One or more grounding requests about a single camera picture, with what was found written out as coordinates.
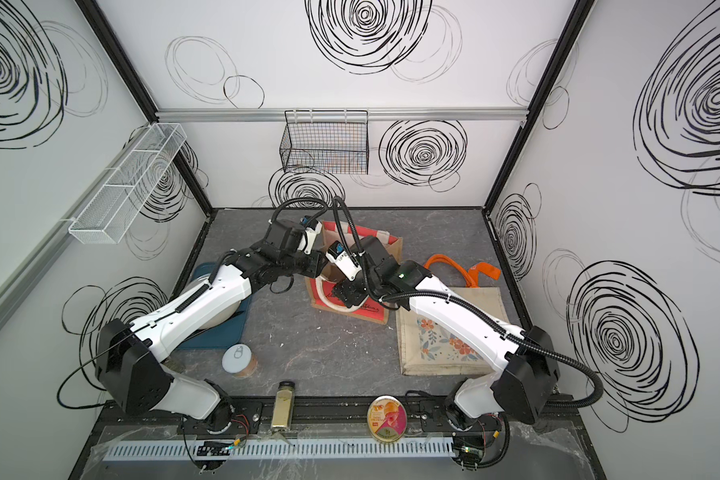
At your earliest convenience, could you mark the red jute Christmas bag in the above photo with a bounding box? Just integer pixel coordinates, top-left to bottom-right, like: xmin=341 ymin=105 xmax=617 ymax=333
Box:
xmin=305 ymin=226 xmax=403 ymax=325

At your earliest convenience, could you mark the beige floral canvas tote bag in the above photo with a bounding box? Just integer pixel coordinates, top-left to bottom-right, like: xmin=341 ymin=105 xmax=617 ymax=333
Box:
xmin=396 ymin=254 xmax=508 ymax=376

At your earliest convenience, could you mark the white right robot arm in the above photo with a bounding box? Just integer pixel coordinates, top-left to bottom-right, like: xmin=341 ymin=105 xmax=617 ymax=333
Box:
xmin=326 ymin=237 xmax=559 ymax=431

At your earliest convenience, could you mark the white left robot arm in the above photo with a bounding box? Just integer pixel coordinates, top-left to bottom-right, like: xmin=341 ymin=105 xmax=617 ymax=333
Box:
xmin=95 ymin=218 xmax=327 ymax=434

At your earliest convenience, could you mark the grey round plate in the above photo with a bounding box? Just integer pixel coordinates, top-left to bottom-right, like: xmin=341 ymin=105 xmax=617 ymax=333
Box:
xmin=197 ymin=296 xmax=242 ymax=330

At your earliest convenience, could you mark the teal tray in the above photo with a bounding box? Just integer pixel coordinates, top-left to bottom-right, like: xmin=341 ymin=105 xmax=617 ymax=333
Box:
xmin=177 ymin=297 xmax=252 ymax=350

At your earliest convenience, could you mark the white lidded jar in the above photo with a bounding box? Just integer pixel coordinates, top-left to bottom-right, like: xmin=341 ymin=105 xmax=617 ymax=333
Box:
xmin=221 ymin=343 xmax=258 ymax=378

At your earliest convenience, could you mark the round pink tin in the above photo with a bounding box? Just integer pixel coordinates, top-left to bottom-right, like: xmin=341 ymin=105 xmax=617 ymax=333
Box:
xmin=367 ymin=395 xmax=407 ymax=443

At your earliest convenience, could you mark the glass spice bottle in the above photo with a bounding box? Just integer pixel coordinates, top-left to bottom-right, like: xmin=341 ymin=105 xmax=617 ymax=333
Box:
xmin=271 ymin=380 xmax=295 ymax=431

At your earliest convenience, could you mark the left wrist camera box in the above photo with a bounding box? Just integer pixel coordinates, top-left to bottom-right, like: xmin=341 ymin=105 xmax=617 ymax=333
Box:
xmin=298 ymin=220 xmax=322 ymax=255

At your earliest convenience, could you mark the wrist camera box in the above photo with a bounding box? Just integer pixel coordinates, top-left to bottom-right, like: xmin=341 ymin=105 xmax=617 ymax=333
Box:
xmin=326 ymin=241 xmax=361 ymax=281
xmin=298 ymin=220 xmax=322 ymax=255

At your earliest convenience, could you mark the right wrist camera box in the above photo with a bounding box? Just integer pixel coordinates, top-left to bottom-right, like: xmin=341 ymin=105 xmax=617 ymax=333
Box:
xmin=326 ymin=241 xmax=361 ymax=281

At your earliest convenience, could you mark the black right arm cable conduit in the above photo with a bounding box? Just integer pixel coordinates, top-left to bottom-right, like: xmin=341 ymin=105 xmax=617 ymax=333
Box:
xmin=331 ymin=196 xmax=605 ymax=409

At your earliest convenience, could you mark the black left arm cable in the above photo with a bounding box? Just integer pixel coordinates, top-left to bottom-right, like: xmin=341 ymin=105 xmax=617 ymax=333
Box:
xmin=269 ymin=196 xmax=331 ymax=241

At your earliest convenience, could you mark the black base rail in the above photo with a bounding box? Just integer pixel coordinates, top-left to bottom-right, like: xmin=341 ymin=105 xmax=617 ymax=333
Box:
xmin=95 ymin=392 xmax=577 ymax=439

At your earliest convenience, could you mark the black wire wall basket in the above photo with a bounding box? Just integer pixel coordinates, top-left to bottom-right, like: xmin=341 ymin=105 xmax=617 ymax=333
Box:
xmin=279 ymin=120 xmax=370 ymax=175

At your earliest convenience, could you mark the white wire wall shelf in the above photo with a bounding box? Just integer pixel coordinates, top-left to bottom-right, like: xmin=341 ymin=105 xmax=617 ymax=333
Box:
xmin=68 ymin=123 xmax=187 ymax=244

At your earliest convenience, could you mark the aluminium wall rail back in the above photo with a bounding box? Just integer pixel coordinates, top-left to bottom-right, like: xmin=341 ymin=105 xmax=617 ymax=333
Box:
xmin=156 ymin=107 xmax=528 ymax=123

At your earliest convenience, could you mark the aluminium wall rail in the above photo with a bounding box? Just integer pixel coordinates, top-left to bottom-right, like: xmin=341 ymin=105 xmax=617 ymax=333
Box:
xmin=0 ymin=122 xmax=154 ymax=333
xmin=156 ymin=107 xmax=528 ymax=123

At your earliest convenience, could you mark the white slotted cable duct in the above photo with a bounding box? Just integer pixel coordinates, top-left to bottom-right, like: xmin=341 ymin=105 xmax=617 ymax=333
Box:
xmin=103 ymin=437 xmax=455 ymax=462

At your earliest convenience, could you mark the black corner frame post left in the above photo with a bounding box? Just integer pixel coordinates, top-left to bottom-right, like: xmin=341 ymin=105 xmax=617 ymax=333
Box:
xmin=75 ymin=0 xmax=214 ymax=217

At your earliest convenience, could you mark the black corner frame post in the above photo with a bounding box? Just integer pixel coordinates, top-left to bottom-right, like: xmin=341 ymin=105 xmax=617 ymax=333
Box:
xmin=75 ymin=0 xmax=214 ymax=217
xmin=482 ymin=0 xmax=596 ymax=214

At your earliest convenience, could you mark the aluminium wall rail left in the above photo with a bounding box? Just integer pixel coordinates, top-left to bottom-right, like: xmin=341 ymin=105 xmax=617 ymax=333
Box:
xmin=0 ymin=122 xmax=154 ymax=333

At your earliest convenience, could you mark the black corner frame post right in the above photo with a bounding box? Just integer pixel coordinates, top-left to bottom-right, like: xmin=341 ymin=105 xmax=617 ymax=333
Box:
xmin=482 ymin=0 xmax=596 ymax=214

